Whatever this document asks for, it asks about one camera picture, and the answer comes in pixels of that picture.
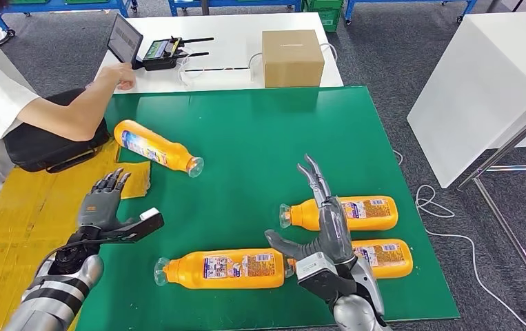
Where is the green plastic crate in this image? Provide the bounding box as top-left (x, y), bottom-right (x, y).
top-left (302, 0), bottom-right (343, 34)

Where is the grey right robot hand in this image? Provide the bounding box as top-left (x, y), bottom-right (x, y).
top-left (265, 154), bottom-right (358, 266)

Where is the green table mat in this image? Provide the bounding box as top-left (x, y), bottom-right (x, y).
top-left (63, 86), bottom-right (460, 331)

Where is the white desk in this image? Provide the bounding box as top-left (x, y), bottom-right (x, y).
top-left (94, 12), bottom-right (345, 94)

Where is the black remote controller with antennas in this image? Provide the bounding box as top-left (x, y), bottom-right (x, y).
top-left (141, 36), bottom-right (214, 72)

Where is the orange detergent bottle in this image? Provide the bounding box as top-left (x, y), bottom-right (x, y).
top-left (279, 196), bottom-right (399, 232)
top-left (154, 248), bottom-right (293, 290)
top-left (287, 239), bottom-right (414, 279)
top-left (113, 119), bottom-right (205, 178)

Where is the white floor cable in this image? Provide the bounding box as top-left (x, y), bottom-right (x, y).
top-left (392, 150), bottom-right (526, 331)

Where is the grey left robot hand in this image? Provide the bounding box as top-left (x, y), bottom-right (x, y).
top-left (77, 168), bottom-right (138, 232)

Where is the thin black cable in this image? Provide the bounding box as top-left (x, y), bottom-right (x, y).
top-left (183, 67), bottom-right (250, 73)

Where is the black zip case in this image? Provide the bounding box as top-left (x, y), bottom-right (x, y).
top-left (3, 89), bottom-right (111, 174)

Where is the person's hand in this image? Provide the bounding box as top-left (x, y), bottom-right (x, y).
top-left (99, 62), bottom-right (136, 91)

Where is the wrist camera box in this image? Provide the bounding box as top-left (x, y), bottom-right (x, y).
top-left (100, 208), bottom-right (165, 244)
top-left (295, 252), bottom-right (359, 303)

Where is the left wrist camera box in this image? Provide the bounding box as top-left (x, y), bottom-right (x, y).
top-left (100, 208), bottom-right (165, 244)

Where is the white side table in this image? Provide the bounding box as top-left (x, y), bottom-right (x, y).
top-left (406, 11), bottom-right (526, 189)

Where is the blue metal cart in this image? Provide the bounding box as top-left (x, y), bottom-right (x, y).
top-left (0, 0), bottom-right (138, 40)
top-left (168, 0), bottom-right (303, 18)
top-left (343, 0), bottom-right (477, 26)

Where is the black tablet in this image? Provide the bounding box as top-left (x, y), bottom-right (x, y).
top-left (107, 13), bottom-right (145, 65)

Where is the metal table frame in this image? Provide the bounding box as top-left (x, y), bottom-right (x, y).
top-left (456, 75), bottom-right (526, 321)

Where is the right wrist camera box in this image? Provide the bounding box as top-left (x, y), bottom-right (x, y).
top-left (295, 252), bottom-right (359, 303)

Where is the brown cardboard box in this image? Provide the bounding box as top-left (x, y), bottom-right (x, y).
top-left (261, 29), bottom-right (325, 88)

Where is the white desk cable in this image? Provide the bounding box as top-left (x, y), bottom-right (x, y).
top-left (246, 42), bottom-right (339, 83)

